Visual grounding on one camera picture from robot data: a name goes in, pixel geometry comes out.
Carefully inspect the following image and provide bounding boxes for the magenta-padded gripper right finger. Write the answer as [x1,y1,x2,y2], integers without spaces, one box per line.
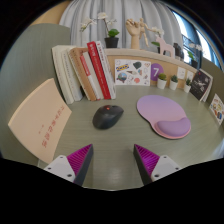
[133,143,183,186]

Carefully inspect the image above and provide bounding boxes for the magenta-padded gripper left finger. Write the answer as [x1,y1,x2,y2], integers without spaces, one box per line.
[43,143,94,187]

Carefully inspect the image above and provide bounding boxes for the black computer mouse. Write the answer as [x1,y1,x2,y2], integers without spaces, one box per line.
[92,104,125,130]

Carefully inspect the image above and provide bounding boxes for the purple mouse pad with wrist rest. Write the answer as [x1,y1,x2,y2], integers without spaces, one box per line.
[136,94,192,140]

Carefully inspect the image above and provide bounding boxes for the beige booklet with red text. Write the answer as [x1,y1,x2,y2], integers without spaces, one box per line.
[7,77,73,164]

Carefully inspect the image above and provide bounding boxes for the colourful picture card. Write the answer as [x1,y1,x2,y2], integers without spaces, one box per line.
[208,93,224,126]

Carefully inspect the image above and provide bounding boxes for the succulent in white pot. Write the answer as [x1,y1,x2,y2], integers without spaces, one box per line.
[183,78,193,94]
[156,72,168,90]
[169,74,179,91]

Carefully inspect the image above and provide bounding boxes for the black cover book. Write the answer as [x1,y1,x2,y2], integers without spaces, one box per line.
[189,69,213,102]

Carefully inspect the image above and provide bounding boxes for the thick white book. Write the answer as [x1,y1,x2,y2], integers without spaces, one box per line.
[51,45,75,105]

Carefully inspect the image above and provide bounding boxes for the white book with red band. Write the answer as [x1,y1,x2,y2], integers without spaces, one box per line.
[79,51,104,101]

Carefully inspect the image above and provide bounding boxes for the tan book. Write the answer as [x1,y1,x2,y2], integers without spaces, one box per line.
[68,47,98,102]

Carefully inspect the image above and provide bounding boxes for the round purple number sign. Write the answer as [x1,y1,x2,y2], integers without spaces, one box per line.
[150,63,165,82]

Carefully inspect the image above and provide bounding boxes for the white sticker sheet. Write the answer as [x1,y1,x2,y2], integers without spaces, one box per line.
[114,59,152,87]

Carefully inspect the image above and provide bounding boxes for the white orchid in black pot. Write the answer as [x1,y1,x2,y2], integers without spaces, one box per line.
[150,26,165,48]
[79,12,120,49]
[186,43,202,70]

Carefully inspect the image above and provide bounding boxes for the white book with photo cover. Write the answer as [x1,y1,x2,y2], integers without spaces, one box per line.
[95,40,117,100]

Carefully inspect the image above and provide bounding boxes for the wooden desk shelf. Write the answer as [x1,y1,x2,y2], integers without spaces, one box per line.
[104,48,204,89]

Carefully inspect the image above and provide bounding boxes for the black horse figure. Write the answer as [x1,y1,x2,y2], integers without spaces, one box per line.
[173,42,185,61]

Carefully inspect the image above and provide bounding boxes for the pink horse figure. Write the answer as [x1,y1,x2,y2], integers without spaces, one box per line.
[155,35,176,58]

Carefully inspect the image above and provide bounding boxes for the wooden mannequin figure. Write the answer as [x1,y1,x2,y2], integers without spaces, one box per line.
[138,17,158,48]

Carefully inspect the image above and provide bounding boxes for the window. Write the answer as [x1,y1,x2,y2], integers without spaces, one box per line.
[171,11,221,68]

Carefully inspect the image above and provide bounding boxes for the wooden hand model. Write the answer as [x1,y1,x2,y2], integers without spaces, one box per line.
[125,18,143,51]

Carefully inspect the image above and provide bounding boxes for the grey curtain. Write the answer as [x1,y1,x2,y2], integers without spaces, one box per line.
[59,0,184,51]

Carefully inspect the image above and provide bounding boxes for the white wall socket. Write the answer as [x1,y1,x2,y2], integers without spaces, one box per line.
[176,66,187,80]
[186,69,195,82]

